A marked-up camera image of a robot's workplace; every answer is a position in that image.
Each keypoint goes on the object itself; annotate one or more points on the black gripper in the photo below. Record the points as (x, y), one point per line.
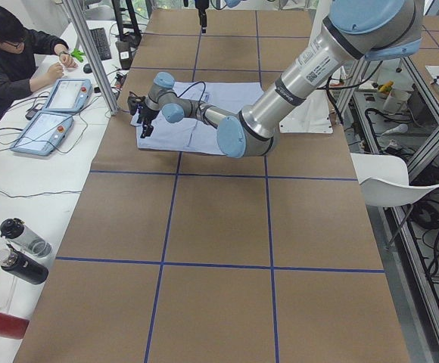
(146, 114)

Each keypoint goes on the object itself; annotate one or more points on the blue striped button shirt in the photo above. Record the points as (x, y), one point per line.
(191, 135)

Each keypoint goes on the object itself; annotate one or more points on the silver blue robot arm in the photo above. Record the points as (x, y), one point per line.
(374, 30)

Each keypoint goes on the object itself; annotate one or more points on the black computer mouse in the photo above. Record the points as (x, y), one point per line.
(87, 69)

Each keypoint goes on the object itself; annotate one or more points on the upper teach pendant tablet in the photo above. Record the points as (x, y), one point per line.
(68, 95)

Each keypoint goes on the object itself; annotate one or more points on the teach pendant tablet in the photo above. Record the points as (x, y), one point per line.
(68, 95)
(43, 134)

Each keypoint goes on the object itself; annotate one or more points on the black computer keyboard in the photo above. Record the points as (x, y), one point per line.
(99, 37)

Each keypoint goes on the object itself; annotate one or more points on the lower teach pendant tablet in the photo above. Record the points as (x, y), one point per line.
(43, 134)

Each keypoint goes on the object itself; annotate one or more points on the seated person in black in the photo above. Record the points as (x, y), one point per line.
(18, 48)

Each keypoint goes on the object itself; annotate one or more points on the clear black-capped water bottle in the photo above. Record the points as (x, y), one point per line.
(15, 231)

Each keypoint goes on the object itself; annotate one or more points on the black water bottle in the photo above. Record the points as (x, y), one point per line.
(21, 266)

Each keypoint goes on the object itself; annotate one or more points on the white plastic chair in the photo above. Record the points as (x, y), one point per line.
(384, 181)

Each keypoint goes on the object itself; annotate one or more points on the red water bottle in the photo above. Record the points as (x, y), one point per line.
(12, 327)

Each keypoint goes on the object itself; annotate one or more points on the black camera tripod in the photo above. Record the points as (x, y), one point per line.
(129, 35)

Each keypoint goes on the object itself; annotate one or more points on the aluminium frame post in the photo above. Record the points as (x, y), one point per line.
(82, 30)

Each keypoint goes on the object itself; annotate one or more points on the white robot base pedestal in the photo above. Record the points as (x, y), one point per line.
(313, 115)

